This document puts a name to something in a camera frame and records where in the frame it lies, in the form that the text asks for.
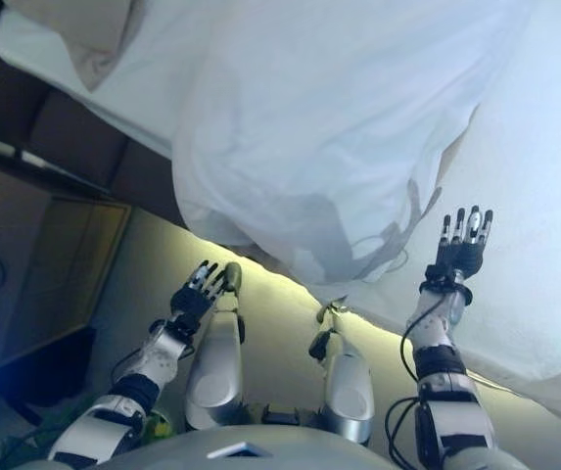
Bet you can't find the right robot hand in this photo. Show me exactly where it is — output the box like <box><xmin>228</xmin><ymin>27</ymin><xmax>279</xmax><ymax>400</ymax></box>
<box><xmin>435</xmin><ymin>205</ymin><xmax>495</xmax><ymax>281</ymax></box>

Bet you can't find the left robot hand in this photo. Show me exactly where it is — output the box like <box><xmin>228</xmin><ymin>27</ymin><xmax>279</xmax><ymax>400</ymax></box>
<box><xmin>169</xmin><ymin>261</ymin><xmax>227</xmax><ymax>327</ymax></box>

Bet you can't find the white duvet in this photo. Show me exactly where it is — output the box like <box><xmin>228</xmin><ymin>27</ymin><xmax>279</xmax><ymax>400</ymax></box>
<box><xmin>171</xmin><ymin>0</ymin><xmax>561</xmax><ymax>396</ymax></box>

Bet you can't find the left silver robot leg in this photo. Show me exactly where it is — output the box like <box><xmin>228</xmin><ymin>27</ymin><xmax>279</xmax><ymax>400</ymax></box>
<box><xmin>184</xmin><ymin>261</ymin><xmax>248</xmax><ymax>432</ymax></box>

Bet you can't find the silver robot leg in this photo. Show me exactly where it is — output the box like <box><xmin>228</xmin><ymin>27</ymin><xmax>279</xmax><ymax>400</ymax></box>
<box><xmin>184</xmin><ymin>261</ymin><xmax>248</xmax><ymax>432</ymax></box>
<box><xmin>308</xmin><ymin>298</ymin><xmax>377</xmax><ymax>447</ymax></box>

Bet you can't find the wooden nightstand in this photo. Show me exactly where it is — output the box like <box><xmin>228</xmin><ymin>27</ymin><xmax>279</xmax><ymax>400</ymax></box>
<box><xmin>0</xmin><ymin>156</ymin><xmax>134</xmax><ymax>368</ymax></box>

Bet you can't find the grey robot torso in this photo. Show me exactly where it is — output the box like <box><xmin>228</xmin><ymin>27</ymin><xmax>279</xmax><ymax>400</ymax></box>
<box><xmin>10</xmin><ymin>425</ymin><xmax>521</xmax><ymax>470</ymax></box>

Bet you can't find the right silver robot leg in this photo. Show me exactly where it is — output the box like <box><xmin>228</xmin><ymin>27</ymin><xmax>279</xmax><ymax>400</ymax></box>
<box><xmin>308</xmin><ymin>298</ymin><xmax>377</xmax><ymax>447</ymax></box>

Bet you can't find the large beige pillow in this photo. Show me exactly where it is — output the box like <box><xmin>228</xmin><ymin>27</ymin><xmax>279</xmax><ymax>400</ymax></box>
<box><xmin>3</xmin><ymin>0</ymin><xmax>164</xmax><ymax>93</ymax></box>

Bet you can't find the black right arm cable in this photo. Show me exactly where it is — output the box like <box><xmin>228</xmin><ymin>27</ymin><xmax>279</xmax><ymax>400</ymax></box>
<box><xmin>385</xmin><ymin>288</ymin><xmax>452</xmax><ymax>457</ymax></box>

